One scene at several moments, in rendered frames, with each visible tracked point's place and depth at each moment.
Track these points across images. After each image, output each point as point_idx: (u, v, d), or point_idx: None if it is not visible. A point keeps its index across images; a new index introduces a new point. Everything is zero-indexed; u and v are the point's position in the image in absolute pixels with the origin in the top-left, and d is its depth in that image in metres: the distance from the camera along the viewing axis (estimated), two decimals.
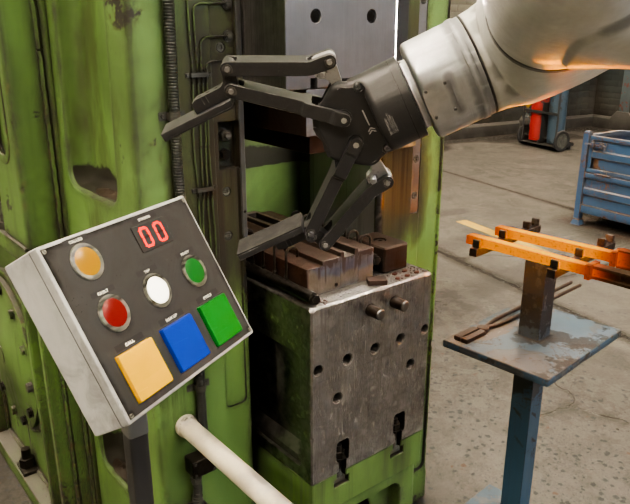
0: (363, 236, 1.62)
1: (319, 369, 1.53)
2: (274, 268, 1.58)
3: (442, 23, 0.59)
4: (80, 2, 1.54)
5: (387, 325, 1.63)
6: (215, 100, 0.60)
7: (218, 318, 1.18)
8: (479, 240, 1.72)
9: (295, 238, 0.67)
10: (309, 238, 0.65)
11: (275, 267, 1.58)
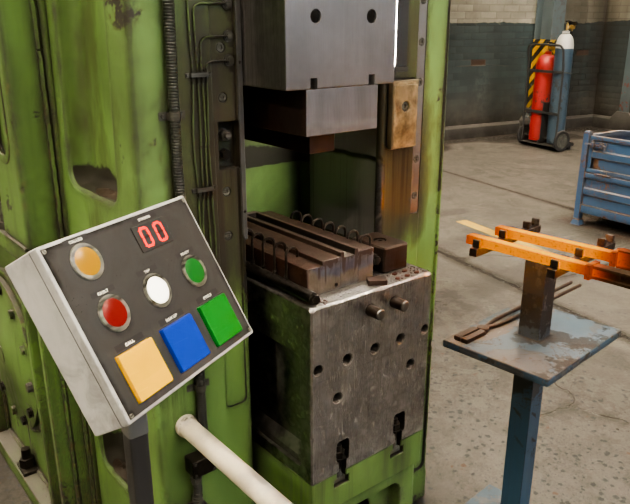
0: (363, 236, 1.62)
1: (319, 369, 1.53)
2: (274, 268, 1.58)
3: None
4: (80, 2, 1.54)
5: (387, 325, 1.63)
6: None
7: (218, 318, 1.18)
8: (479, 240, 1.72)
9: None
10: None
11: (275, 267, 1.58)
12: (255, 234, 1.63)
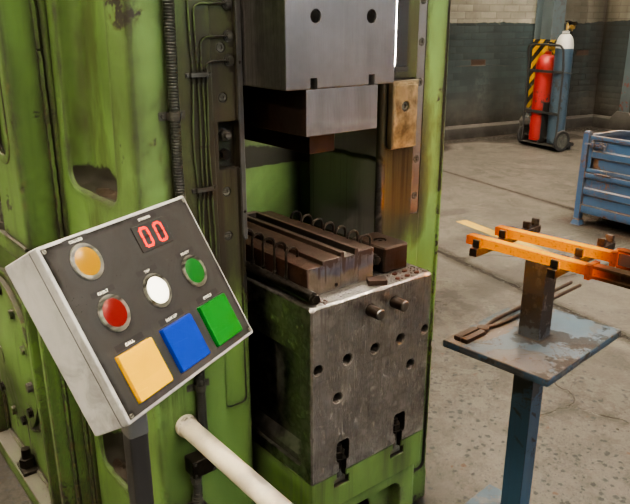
0: (363, 236, 1.62)
1: (319, 369, 1.53)
2: (274, 268, 1.58)
3: None
4: (80, 2, 1.54)
5: (387, 325, 1.63)
6: None
7: (218, 318, 1.18)
8: (479, 240, 1.72)
9: None
10: None
11: (275, 267, 1.58)
12: (255, 234, 1.63)
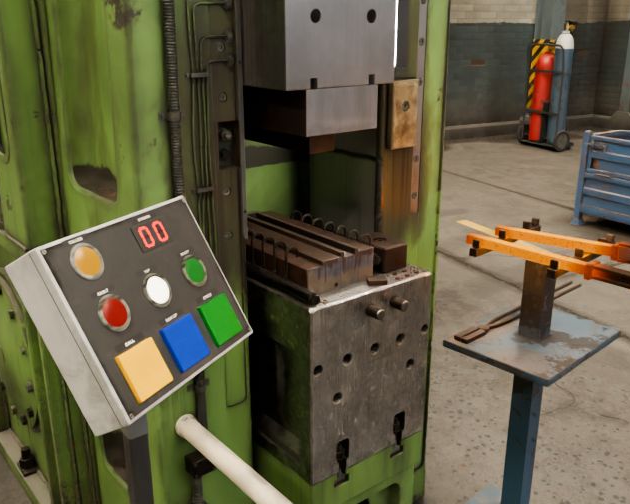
0: (363, 236, 1.62)
1: (319, 369, 1.53)
2: (274, 268, 1.58)
3: None
4: (80, 2, 1.54)
5: (387, 325, 1.63)
6: None
7: (218, 318, 1.18)
8: (479, 240, 1.72)
9: None
10: None
11: (275, 267, 1.58)
12: (255, 234, 1.63)
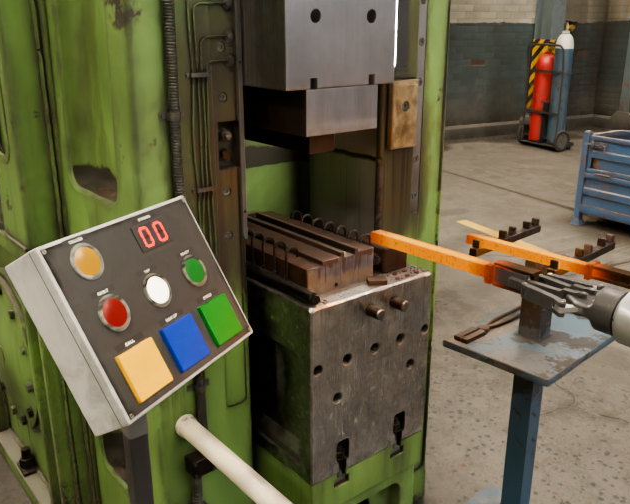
0: (363, 236, 1.62)
1: (319, 369, 1.53)
2: (274, 268, 1.58)
3: None
4: (80, 2, 1.54)
5: (387, 325, 1.63)
6: (519, 287, 1.20)
7: (218, 318, 1.18)
8: (479, 240, 1.72)
9: None
10: None
11: (275, 267, 1.58)
12: (255, 234, 1.63)
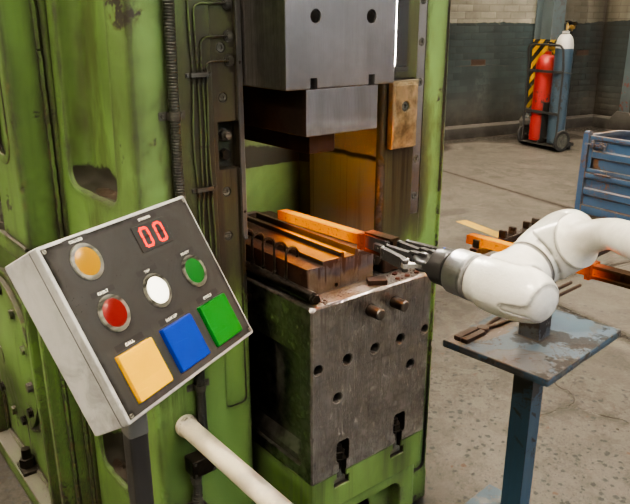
0: None
1: (319, 369, 1.53)
2: (274, 268, 1.58)
3: (456, 278, 1.28)
4: (80, 2, 1.54)
5: (387, 325, 1.63)
6: None
7: (218, 318, 1.18)
8: (479, 240, 1.72)
9: None
10: None
11: (275, 267, 1.58)
12: (255, 234, 1.63)
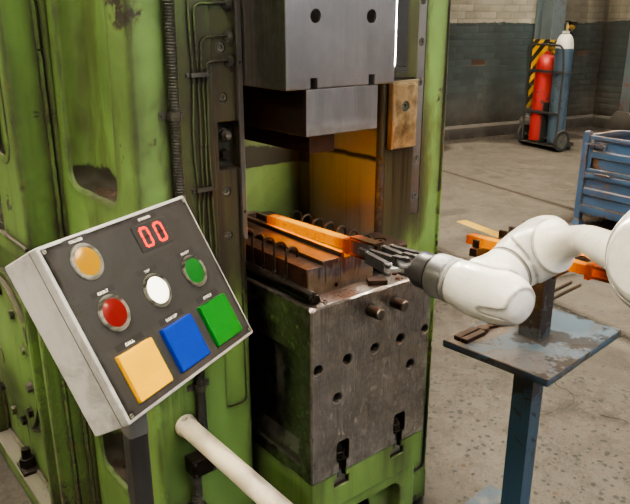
0: (363, 236, 1.62)
1: (319, 369, 1.53)
2: (274, 268, 1.58)
3: (437, 282, 1.32)
4: (80, 2, 1.54)
5: (387, 325, 1.63)
6: None
7: (218, 318, 1.18)
8: (479, 240, 1.72)
9: None
10: None
11: (275, 267, 1.58)
12: (255, 234, 1.63)
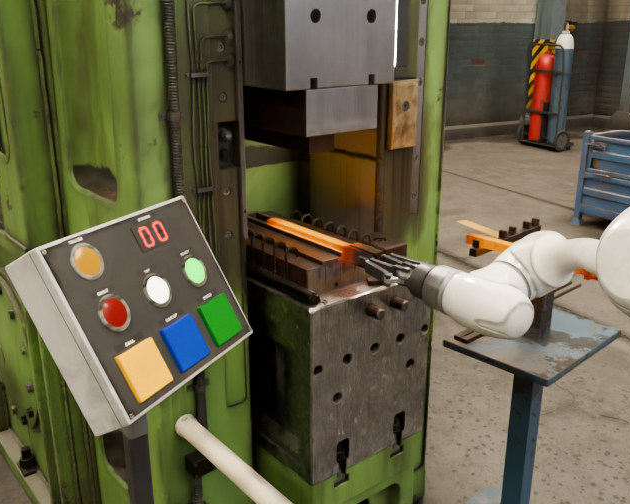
0: (363, 236, 1.62)
1: (319, 369, 1.53)
2: (274, 268, 1.58)
3: (436, 294, 1.32)
4: (80, 2, 1.54)
5: (387, 325, 1.63)
6: None
7: (218, 318, 1.18)
8: (479, 240, 1.72)
9: None
10: None
11: (275, 267, 1.58)
12: (255, 234, 1.63)
